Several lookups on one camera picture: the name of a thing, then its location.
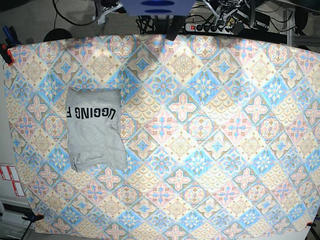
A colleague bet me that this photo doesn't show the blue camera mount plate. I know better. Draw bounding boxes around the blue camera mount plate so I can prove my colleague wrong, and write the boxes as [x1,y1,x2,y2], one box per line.
[119,0,196,16]

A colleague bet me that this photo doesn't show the patterned tile tablecloth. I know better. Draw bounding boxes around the patterned tile tablecloth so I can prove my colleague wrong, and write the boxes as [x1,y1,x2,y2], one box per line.
[3,35,320,240]

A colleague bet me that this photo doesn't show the black orange clamp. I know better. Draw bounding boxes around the black orange clamp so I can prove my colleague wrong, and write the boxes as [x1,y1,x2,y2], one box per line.
[0,43,14,66]
[306,222,317,228]
[21,214,44,223]

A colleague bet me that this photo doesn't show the black orange clamp lower right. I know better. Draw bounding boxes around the black orange clamp lower right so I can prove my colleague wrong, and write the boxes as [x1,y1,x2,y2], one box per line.
[306,222,317,228]

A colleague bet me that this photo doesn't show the black support bracket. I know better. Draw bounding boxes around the black support bracket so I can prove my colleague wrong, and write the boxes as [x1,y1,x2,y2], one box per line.
[165,15,186,41]

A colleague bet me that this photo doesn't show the black round base disc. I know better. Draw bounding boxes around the black round base disc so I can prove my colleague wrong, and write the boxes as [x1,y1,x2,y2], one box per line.
[43,28,73,42]

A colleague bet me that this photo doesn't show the grey T-shirt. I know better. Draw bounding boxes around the grey T-shirt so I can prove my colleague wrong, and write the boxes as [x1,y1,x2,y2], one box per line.
[65,88,128,172]

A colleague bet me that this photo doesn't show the black orange clamp upper left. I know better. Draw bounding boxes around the black orange clamp upper left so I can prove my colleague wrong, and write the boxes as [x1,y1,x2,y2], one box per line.
[0,43,14,66]

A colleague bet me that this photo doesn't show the black orange clamp lower left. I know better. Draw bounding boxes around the black orange clamp lower left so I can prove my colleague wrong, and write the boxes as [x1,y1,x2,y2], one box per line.
[21,214,44,223]

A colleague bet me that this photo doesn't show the white power strip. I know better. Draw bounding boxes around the white power strip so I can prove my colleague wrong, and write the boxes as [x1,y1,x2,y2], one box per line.
[184,23,233,35]

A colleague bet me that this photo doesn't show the red white label stickers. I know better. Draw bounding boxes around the red white label stickers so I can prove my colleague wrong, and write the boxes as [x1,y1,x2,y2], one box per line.
[0,164,25,197]

